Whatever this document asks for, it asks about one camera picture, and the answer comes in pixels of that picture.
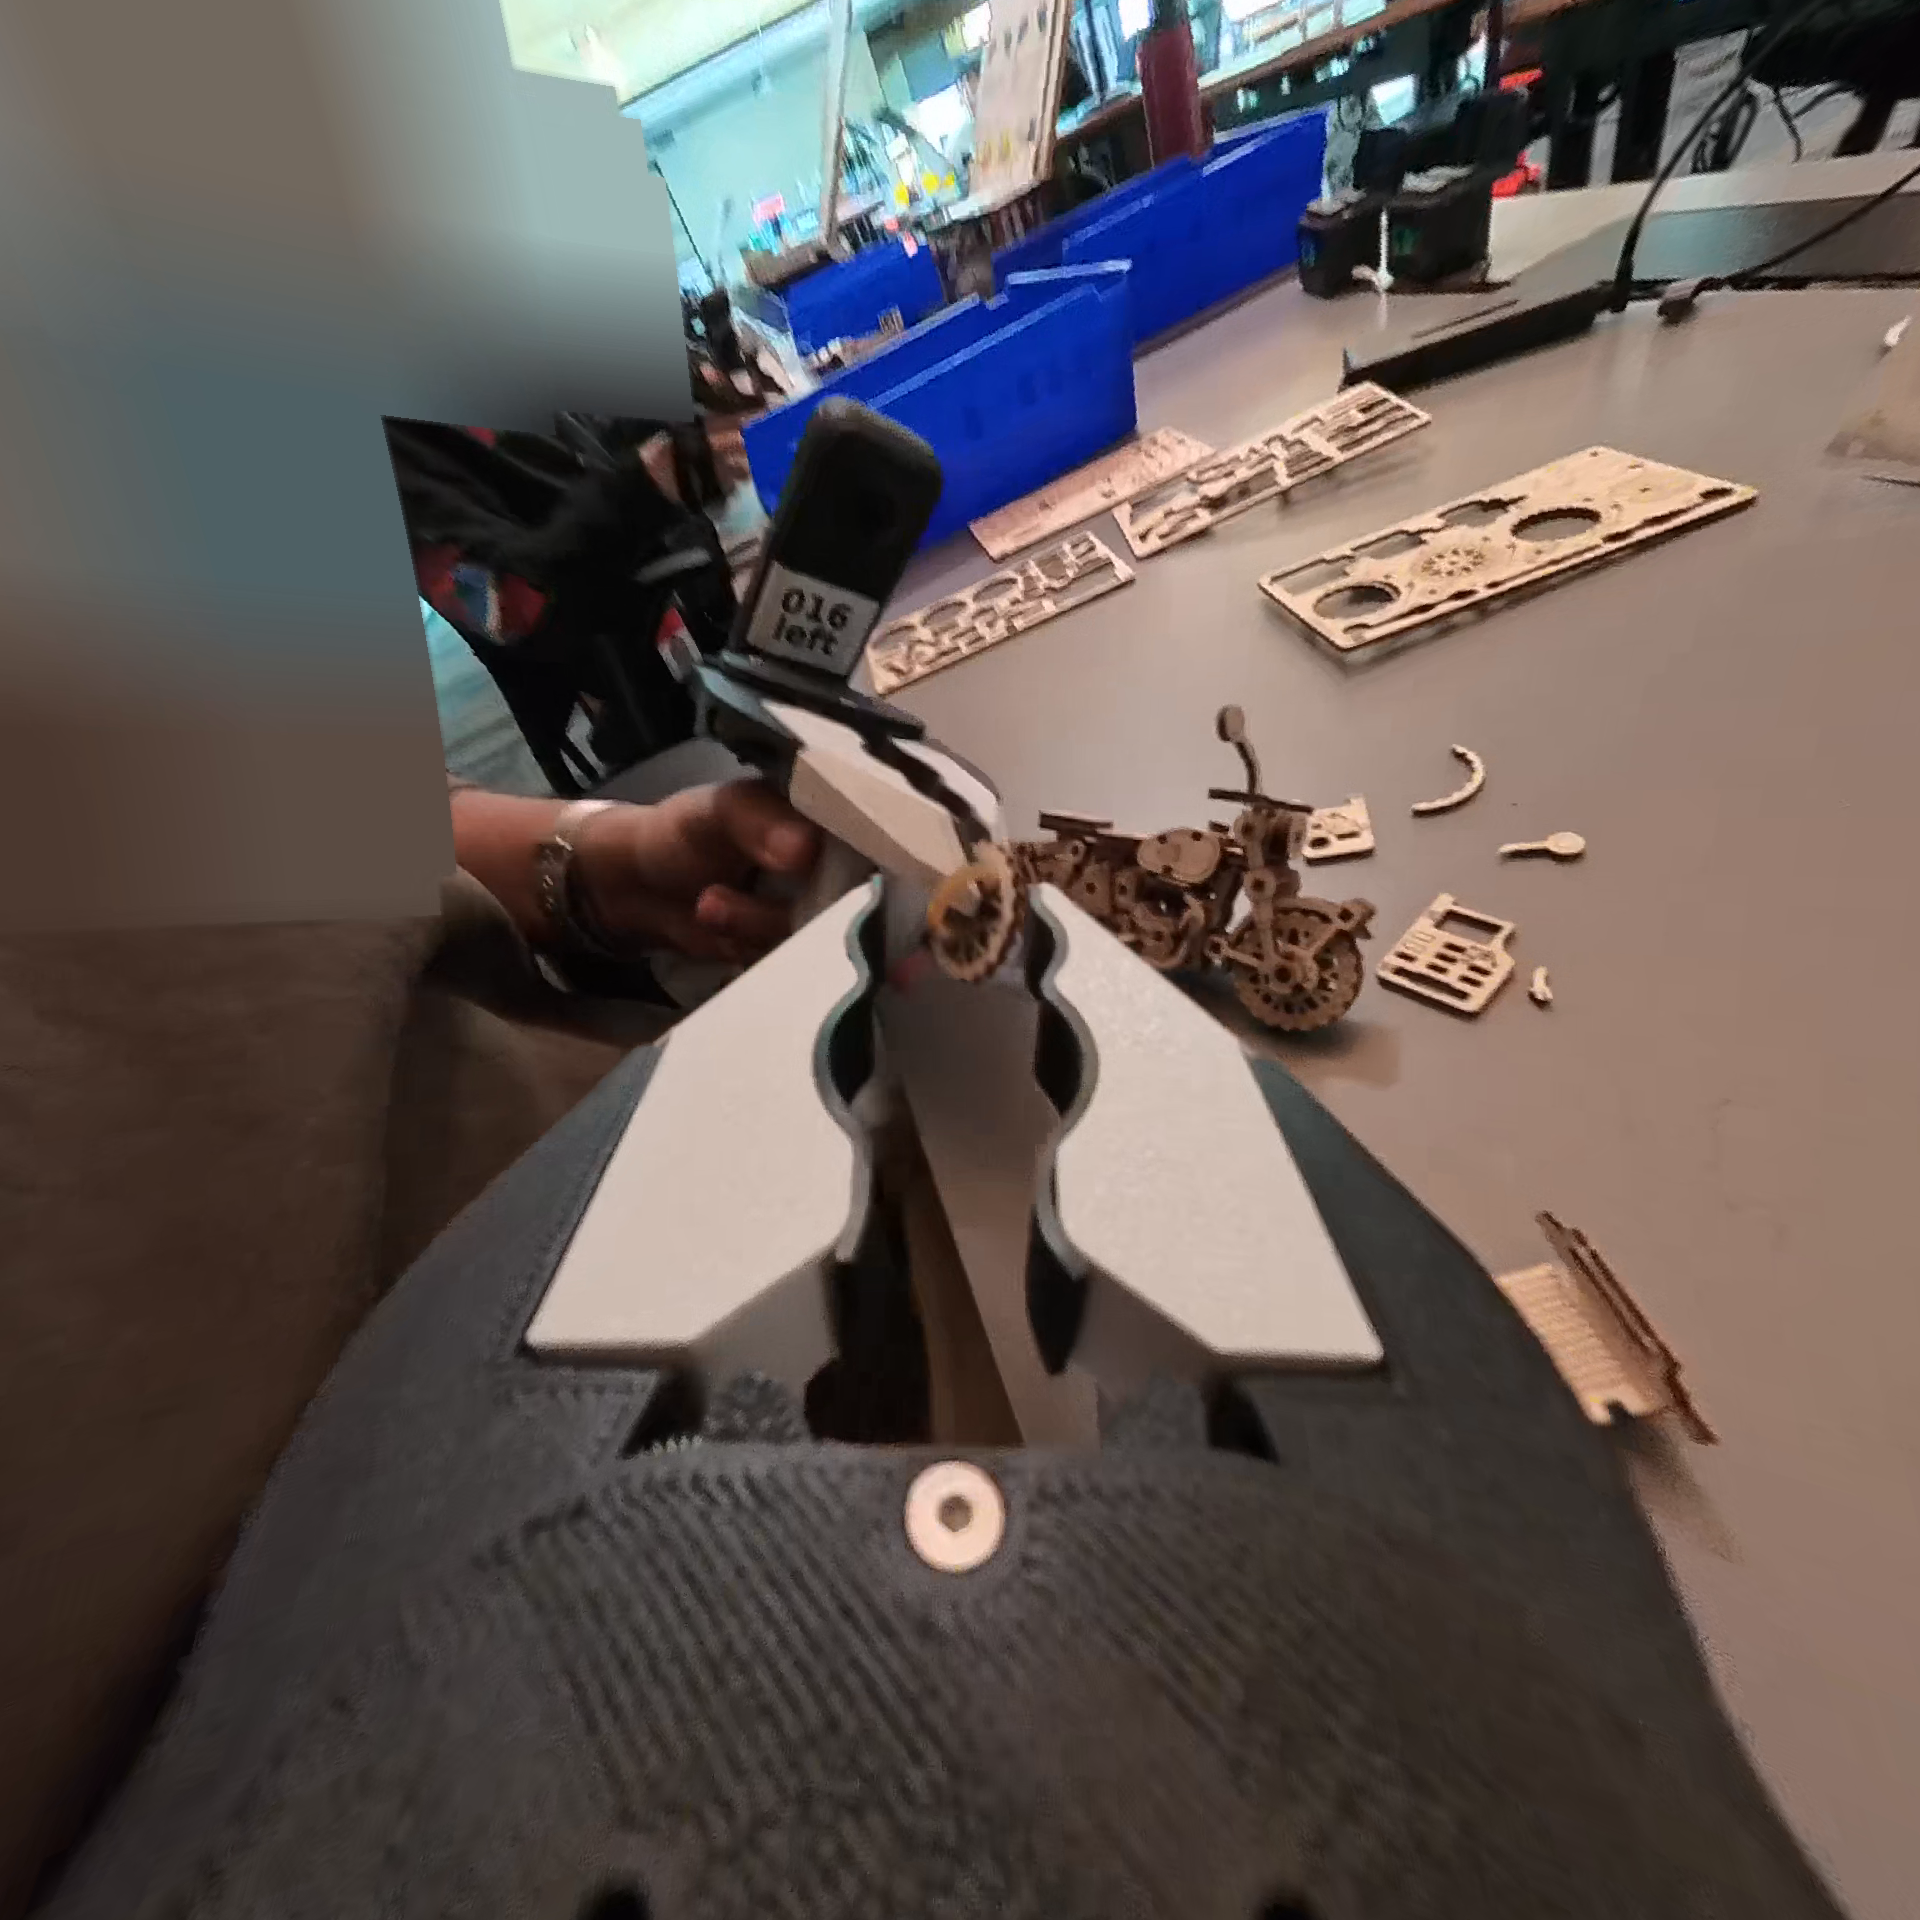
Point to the standing wooden board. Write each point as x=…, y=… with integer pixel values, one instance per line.
x=1019, y=89

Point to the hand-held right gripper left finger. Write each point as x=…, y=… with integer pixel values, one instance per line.
x=690, y=1201

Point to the small square wooden panel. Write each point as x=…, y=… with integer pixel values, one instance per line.
x=1339, y=833

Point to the clear plastic bag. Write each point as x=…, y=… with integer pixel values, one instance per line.
x=1881, y=427

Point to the wooden ribbed tray part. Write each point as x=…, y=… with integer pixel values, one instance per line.
x=1576, y=1334

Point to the long wooden parts sheet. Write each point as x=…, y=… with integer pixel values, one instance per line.
x=1318, y=441

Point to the wooden sheet with oval cutouts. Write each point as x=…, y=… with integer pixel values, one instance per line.
x=1080, y=579

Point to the wooden curved arc piece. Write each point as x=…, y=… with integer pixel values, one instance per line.
x=1477, y=780

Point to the person's brown sweater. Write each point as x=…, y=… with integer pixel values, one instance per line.
x=225, y=1201

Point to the wooden grid panel piece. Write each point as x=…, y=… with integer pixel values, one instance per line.
x=1441, y=961

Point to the small blue plastic bin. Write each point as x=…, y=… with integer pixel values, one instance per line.
x=856, y=292

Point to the black battery charger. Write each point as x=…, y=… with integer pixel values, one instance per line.
x=1329, y=246
x=1441, y=225

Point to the long blue plastic bin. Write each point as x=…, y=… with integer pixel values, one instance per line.
x=1201, y=225

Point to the black flat device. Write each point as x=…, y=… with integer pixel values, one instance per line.
x=1470, y=338

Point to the wooden sheet with round holes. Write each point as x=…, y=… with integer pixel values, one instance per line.
x=1664, y=488

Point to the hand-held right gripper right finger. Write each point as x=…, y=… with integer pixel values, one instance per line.
x=1201, y=1201

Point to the large blue plastic bin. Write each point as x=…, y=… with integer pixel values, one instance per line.
x=974, y=404

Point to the pinkish wooden parts sheet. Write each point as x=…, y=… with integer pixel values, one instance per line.
x=1080, y=494

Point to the wooden round-headed pin piece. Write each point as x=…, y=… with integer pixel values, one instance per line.
x=1564, y=843

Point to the dark red bottle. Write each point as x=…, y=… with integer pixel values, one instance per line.
x=1173, y=83

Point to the person's left forearm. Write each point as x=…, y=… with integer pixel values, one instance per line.
x=493, y=861

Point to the grey desk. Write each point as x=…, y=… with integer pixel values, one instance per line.
x=1650, y=1049

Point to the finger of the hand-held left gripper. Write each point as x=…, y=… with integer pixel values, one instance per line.
x=861, y=786
x=974, y=802

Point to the person's left hand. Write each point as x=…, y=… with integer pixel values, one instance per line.
x=704, y=856

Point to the wooden motorcycle model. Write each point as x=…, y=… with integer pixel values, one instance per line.
x=1170, y=885

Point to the wooden gear wheel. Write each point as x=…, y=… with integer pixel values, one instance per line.
x=974, y=907

